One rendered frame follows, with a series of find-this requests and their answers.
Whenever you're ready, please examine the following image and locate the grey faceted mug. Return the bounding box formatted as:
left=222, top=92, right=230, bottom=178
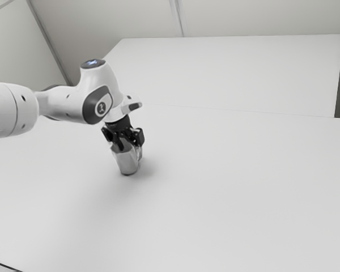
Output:
left=109, top=141, right=145, bottom=177

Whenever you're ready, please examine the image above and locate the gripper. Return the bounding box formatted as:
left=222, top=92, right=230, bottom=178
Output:
left=101, top=115, right=146, bottom=151

